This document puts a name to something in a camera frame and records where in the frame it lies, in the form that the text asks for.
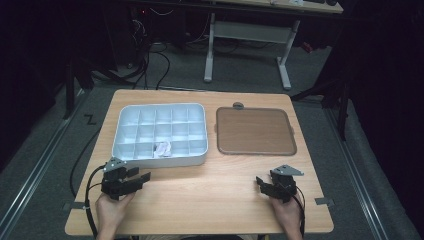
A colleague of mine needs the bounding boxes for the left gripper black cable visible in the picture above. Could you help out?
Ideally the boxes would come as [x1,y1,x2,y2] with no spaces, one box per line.
[84,164,108,239]

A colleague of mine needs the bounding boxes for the brown tray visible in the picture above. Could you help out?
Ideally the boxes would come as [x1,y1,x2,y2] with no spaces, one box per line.
[215,106,298,157]

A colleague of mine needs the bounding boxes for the black floor cable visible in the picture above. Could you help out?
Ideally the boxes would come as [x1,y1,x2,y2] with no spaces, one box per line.
[69,128,102,198]

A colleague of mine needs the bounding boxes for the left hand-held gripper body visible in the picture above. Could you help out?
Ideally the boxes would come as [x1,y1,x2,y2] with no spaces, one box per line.
[100,156,134,201]

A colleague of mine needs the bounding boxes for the white compartment organizer box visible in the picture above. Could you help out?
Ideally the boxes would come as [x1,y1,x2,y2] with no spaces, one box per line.
[111,102,209,170]

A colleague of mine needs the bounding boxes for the black metal stand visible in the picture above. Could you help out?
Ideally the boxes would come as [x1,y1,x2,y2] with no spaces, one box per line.
[62,56,95,120]
[290,66,352,142]

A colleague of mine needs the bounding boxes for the person's right hand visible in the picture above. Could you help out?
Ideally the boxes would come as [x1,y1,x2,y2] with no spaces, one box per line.
[268,195,305,232]

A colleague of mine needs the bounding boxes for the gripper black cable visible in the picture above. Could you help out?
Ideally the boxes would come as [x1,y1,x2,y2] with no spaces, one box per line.
[292,184,307,238]
[84,164,108,239]

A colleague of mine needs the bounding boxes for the person's dark clothing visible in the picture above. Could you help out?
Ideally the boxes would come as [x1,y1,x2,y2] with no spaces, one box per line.
[178,234,244,240]

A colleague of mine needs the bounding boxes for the metal floor rail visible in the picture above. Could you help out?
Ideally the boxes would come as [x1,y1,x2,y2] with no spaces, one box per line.
[0,89,88,234]
[324,108,390,240]

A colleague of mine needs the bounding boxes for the person's left hand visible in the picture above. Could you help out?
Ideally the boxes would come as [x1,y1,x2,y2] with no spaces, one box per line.
[95,192,136,232]

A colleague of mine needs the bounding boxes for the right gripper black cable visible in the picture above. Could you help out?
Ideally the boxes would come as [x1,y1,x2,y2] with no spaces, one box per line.
[292,184,307,238]

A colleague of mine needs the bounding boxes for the desk with white legs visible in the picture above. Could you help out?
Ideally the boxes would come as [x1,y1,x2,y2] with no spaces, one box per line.
[202,0,344,91]

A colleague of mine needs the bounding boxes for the white sock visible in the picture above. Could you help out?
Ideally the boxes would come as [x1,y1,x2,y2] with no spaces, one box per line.
[153,141,173,158]

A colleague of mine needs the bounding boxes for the tangle of black cables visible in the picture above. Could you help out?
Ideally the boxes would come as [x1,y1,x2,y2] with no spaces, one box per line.
[128,14,172,91]

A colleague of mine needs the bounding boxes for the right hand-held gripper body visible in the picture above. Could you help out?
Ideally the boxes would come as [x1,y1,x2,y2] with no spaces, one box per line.
[269,164,305,204]

